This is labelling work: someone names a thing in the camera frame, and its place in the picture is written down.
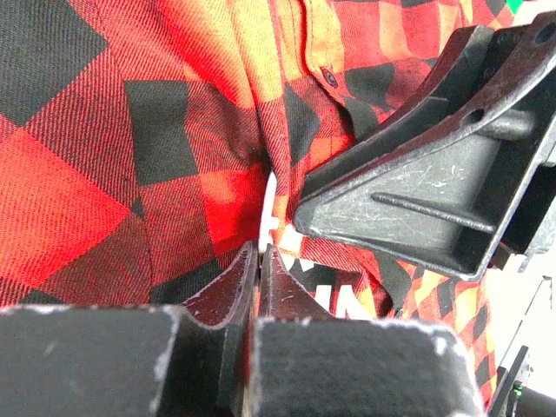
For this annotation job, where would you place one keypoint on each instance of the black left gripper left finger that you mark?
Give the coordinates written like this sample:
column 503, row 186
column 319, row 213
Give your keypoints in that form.
column 166, row 360

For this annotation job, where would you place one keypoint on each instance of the red black plaid shirt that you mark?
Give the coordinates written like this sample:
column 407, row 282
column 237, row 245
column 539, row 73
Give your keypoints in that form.
column 137, row 138

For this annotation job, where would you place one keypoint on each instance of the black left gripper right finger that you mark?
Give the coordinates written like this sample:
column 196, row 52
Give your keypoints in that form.
column 306, row 362

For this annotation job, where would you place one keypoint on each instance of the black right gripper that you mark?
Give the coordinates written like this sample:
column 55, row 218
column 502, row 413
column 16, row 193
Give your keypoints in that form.
column 460, row 177

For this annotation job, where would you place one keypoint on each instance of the round pink brooch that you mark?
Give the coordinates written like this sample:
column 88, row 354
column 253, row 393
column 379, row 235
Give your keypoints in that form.
column 268, row 222

